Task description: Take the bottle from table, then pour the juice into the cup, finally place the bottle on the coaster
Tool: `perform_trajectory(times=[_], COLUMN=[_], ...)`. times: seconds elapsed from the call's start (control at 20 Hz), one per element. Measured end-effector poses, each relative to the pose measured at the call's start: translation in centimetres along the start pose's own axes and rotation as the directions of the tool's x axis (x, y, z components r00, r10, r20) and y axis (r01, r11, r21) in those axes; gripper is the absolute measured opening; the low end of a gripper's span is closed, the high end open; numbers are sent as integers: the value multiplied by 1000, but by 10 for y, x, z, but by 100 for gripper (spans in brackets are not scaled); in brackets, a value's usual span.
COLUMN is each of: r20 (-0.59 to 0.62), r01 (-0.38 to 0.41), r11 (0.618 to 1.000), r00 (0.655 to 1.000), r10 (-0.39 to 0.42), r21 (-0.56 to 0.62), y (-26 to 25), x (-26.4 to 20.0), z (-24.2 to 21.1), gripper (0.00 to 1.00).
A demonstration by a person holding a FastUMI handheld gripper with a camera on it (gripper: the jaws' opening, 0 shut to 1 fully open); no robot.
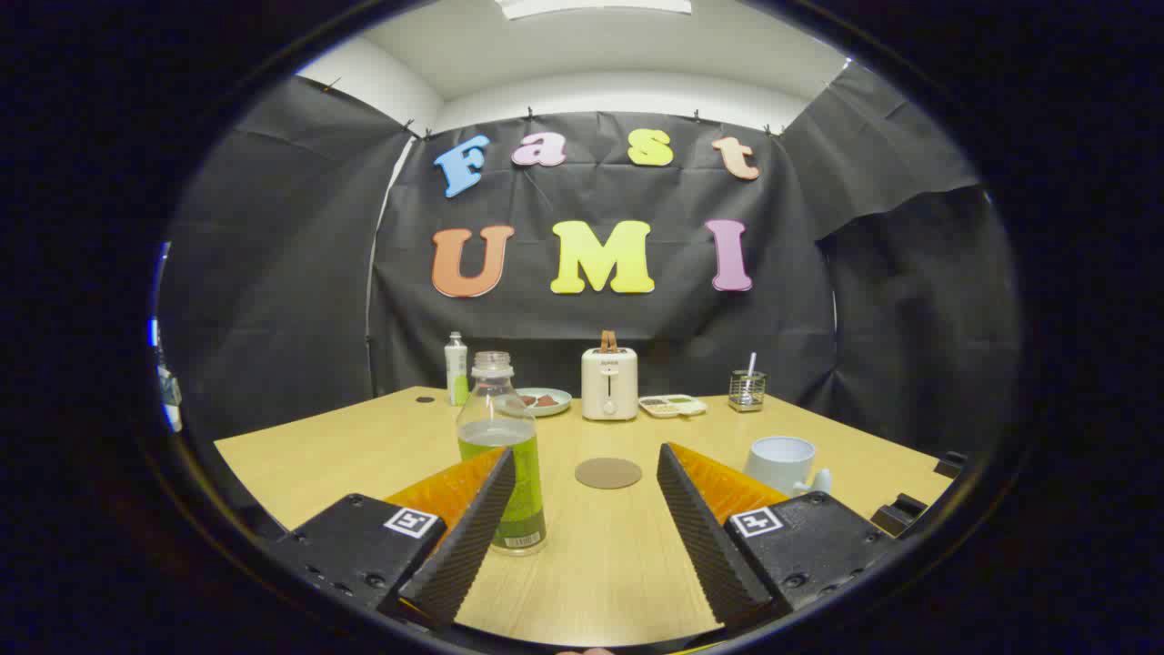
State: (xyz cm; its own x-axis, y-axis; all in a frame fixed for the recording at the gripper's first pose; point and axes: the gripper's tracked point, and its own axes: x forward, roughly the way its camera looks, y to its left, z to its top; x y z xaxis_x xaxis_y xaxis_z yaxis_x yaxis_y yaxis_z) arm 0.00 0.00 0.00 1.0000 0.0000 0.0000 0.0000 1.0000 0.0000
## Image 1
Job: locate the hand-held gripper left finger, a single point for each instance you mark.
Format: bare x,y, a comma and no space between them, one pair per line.
464,546

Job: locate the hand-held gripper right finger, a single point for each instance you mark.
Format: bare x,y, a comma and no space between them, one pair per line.
705,546

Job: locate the white cup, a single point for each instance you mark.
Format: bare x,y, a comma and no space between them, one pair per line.
777,464

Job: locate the green label juice bottle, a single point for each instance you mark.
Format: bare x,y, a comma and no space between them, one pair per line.
509,437

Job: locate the round brown coaster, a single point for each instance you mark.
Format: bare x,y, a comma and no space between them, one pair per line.
607,473

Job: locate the small white green bottle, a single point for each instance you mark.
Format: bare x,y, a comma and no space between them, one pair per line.
456,368

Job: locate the wooden table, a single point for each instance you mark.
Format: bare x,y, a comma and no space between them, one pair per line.
618,564

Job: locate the white divided snack tray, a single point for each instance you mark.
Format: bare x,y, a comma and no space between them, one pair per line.
673,407

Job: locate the pale green plate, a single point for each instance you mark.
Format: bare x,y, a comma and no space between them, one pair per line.
556,408

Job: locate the white toaster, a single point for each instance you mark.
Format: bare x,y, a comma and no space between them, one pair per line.
609,391

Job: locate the white straw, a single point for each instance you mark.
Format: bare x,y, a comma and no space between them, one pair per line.
751,362

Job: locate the black chair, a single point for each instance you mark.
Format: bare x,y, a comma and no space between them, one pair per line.
950,465
898,515

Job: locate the brown toast in toaster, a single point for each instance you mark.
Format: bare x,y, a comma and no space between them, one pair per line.
608,342

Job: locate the ceiling light panel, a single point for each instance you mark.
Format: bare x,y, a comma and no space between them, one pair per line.
591,6

